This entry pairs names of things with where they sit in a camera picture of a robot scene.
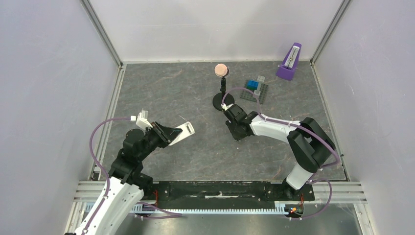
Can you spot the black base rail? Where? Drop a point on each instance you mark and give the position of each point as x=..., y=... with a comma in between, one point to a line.
x=224, y=194

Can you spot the blue building block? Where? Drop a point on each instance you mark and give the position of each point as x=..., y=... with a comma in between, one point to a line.
x=252, y=85

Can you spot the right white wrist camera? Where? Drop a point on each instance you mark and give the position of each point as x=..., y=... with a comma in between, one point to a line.
x=225, y=107

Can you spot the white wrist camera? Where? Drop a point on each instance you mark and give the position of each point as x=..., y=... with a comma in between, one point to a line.
x=225, y=107
x=141, y=120

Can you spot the white remote control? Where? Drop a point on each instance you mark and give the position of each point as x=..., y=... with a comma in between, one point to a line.
x=187, y=130

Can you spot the purple metronome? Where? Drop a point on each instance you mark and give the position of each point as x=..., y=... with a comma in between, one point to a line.
x=287, y=68

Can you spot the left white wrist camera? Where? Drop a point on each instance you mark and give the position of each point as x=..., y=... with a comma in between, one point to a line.
x=141, y=120

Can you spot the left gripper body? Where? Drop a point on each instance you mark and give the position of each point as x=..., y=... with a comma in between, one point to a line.
x=159, y=135

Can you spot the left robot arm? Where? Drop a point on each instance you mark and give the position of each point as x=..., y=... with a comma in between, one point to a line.
x=125, y=184

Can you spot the grey building block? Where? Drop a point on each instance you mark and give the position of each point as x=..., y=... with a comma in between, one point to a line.
x=259, y=81

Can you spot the microphone on black stand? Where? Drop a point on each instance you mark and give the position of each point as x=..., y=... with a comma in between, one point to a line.
x=222, y=71

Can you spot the white slotted cable duct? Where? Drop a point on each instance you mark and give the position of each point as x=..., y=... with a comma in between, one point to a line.
x=278, y=209

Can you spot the grey building block baseplate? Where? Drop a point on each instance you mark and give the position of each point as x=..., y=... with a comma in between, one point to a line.
x=248, y=94

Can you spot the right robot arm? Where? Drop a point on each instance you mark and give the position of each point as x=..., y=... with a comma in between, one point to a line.
x=309, y=143

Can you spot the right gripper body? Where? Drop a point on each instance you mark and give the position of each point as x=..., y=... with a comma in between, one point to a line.
x=234, y=114

